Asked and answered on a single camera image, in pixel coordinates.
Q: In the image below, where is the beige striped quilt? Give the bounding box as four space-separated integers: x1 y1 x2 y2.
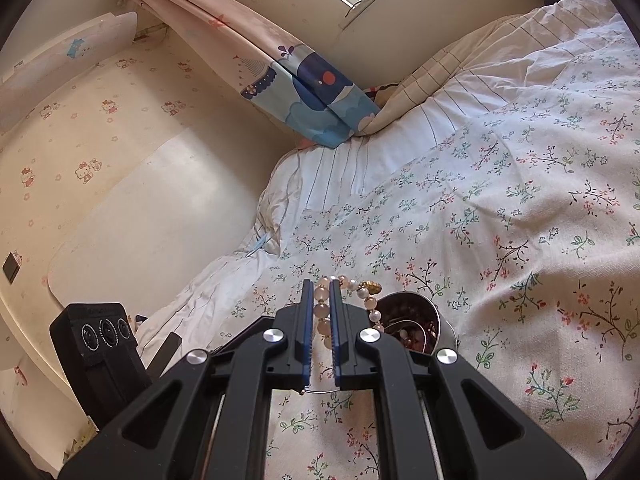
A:
372 10 543 134

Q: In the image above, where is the blue and pink printed curtain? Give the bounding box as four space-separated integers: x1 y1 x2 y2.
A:
117 0 382 150

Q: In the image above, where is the floral print blanket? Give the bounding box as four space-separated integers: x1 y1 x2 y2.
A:
220 20 640 480

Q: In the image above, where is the black rectangular bar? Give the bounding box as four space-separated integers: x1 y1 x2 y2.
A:
145 331 184 379

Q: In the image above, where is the pink and pearl bead bracelet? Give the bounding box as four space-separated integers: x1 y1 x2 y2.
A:
312 274 387 352

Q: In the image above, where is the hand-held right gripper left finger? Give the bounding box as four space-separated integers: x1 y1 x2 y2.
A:
59 278 317 480

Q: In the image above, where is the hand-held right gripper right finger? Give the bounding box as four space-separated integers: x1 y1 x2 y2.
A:
328 280 587 480

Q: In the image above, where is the red patterned pillow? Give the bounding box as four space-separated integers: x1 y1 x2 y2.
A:
364 84 398 107

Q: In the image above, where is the round metal tin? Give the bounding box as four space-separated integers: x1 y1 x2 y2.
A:
374 291 459 357

